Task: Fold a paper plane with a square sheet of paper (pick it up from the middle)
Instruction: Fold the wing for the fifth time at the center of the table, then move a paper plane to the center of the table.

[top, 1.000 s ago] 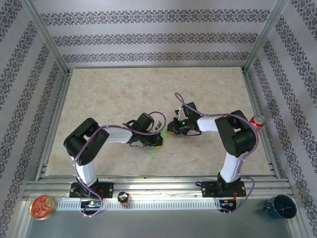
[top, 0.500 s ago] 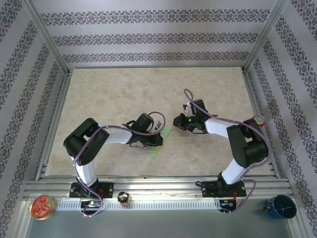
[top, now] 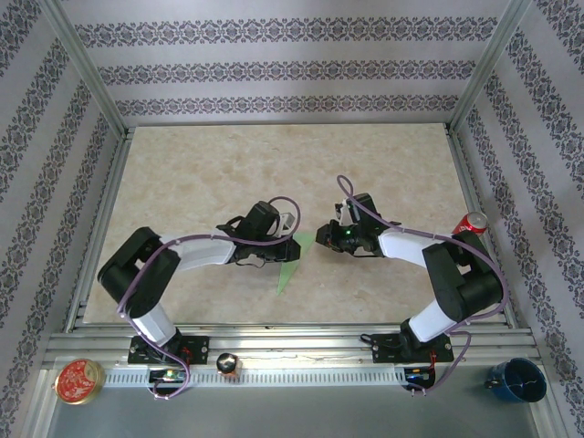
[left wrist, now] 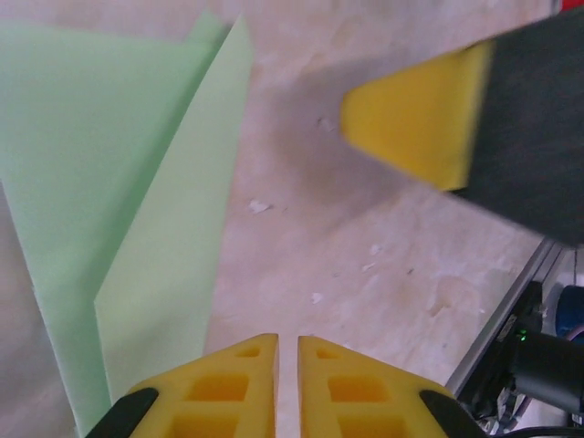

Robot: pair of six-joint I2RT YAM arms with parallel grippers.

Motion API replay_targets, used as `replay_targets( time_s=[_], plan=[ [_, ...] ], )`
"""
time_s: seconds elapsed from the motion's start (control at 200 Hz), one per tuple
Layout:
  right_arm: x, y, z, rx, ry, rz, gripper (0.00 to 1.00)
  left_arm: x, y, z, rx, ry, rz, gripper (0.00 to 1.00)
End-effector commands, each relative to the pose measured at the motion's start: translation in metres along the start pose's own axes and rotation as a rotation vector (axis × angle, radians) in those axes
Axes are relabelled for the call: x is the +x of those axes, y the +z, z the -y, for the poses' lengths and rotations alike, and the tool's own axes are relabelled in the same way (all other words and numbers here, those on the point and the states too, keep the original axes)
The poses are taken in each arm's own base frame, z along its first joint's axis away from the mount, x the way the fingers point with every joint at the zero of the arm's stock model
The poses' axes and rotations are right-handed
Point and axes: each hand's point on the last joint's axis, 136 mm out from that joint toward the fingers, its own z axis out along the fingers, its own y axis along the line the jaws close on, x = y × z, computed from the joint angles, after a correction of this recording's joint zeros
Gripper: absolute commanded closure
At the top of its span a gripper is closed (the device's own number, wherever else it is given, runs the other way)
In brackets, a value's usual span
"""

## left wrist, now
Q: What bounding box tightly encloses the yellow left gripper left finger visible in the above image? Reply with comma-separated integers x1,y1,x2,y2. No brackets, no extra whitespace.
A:
85,332,280,438

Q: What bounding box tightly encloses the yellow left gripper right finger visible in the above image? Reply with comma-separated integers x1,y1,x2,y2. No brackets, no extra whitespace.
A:
297,336,481,438

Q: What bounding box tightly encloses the dark blue mug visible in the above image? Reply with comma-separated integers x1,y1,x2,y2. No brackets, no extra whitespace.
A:
552,283,584,341

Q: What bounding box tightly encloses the aluminium profile frame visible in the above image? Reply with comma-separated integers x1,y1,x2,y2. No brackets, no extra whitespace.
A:
449,236,569,407

